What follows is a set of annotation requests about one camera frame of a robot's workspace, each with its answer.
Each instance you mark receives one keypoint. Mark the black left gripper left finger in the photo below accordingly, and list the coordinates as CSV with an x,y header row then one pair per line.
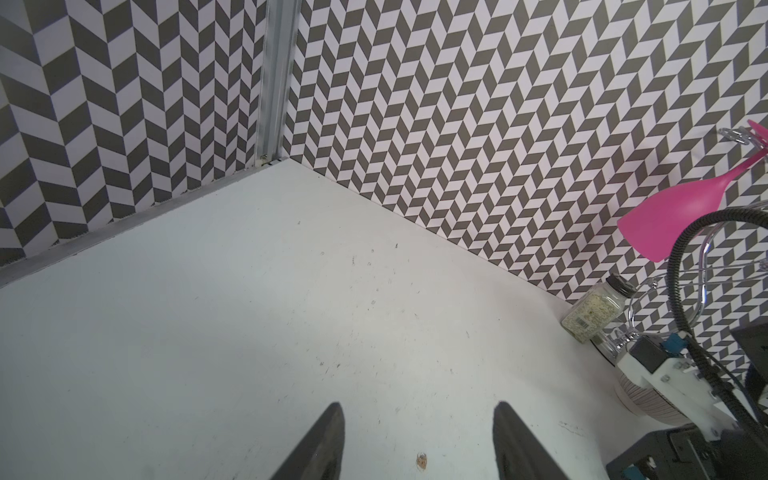
x,y
318,455

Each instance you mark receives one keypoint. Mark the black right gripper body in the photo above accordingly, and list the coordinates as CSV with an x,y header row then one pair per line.
x,y
683,453

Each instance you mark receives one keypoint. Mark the glass spice jar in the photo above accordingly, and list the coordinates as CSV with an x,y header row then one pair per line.
x,y
599,306

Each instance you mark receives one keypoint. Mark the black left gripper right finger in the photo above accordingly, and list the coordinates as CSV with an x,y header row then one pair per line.
x,y
518,453

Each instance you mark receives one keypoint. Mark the striped ceramic bowl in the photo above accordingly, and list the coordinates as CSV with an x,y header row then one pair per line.
x,y
647,402

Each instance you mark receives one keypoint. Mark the left corner metal post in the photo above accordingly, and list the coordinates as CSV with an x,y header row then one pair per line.
x,y
280,40

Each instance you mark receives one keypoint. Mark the pink lamp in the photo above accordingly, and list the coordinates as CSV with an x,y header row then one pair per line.
x,y
652,227

